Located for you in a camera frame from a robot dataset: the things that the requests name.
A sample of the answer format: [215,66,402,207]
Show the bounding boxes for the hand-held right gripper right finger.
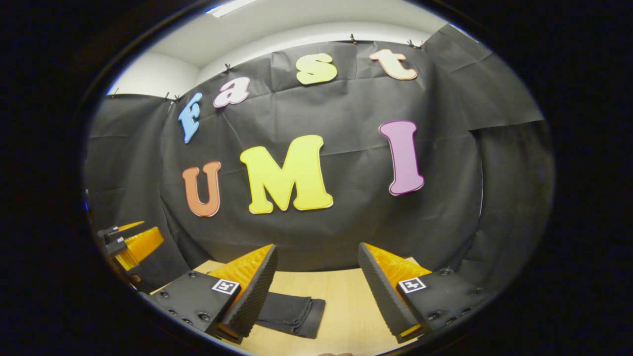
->
[358,242,490,345]

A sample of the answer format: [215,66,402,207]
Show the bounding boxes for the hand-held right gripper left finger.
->
[140,243,279,345]

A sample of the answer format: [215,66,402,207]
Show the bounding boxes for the dark grey jeans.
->
[256,292,327,340]

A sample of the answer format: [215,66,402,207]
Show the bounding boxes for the black backdrop cloth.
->
[83,22,554,297]

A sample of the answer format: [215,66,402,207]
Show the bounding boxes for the ceiling light panel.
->
[207,0,258,18]

